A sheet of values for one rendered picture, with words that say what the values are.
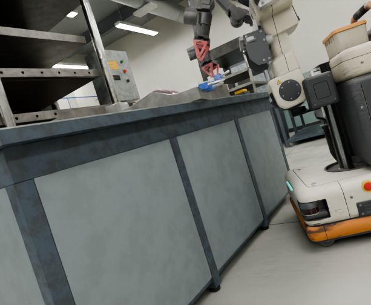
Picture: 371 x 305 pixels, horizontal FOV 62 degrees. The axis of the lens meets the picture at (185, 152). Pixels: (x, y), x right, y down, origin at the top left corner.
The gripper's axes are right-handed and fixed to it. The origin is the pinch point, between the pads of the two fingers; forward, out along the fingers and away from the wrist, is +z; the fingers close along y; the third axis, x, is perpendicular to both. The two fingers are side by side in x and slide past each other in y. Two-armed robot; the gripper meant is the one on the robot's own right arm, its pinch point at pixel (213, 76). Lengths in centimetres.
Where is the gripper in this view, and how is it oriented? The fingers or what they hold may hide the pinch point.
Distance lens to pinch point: 185.2
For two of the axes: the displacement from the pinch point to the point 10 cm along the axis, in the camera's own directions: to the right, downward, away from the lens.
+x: 7.4, -3.5, -5.8
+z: 3.3, 9.3, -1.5
